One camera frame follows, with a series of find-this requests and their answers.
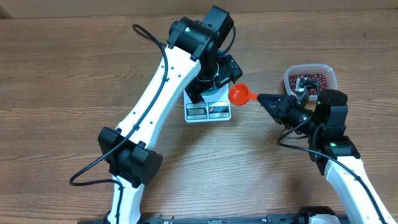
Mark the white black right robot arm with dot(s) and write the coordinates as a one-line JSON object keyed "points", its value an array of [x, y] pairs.
{"points": [[336, 156]]}

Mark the white digital kitchen scale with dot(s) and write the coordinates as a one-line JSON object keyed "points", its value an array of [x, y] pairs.
{"points": [[215, 107]]}

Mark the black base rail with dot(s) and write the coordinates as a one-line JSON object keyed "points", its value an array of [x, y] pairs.
{"points": [[310, 214]]}

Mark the blue metal bowl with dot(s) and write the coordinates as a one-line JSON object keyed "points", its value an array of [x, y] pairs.
{"points": [[214, 89]]}

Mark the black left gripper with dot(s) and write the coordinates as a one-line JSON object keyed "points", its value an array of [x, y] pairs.
{"points": [[231, 71]]}

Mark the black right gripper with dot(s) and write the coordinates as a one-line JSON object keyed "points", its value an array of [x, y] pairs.
{"points": [[282, 109]]}

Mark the red adzuki beans in container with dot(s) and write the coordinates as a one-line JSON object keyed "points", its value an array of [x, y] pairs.
{"points": [[311, 81]]}

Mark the orange scoop blue handle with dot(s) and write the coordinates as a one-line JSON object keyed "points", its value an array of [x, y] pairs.
{"points": [[240, 94]]}

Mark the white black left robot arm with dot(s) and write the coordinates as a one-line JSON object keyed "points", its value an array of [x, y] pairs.
{"points": [[194, 67]]}

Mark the clear plastic bean container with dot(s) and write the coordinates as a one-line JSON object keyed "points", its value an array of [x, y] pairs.
{"points": [[311, 68]]}

